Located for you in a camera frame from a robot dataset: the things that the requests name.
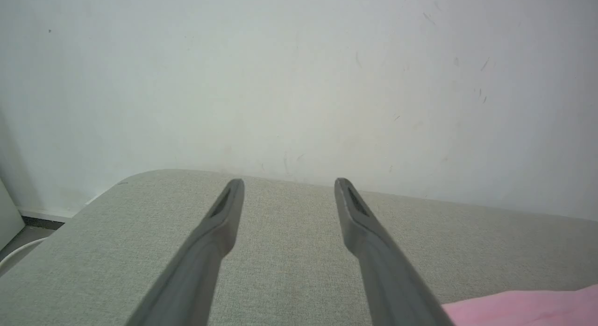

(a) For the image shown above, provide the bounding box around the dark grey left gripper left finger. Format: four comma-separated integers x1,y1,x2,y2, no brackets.
126,178,246,326

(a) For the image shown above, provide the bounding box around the white panel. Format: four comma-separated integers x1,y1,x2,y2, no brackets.
0,177,25,250

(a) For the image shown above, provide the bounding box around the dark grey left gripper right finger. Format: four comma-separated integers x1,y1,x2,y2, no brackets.
334,177,456,326

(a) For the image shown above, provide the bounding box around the white cable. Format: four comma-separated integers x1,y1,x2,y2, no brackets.
0,237,48,269

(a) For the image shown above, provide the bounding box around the pink garment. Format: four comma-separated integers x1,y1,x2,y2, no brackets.
441,284,598,326

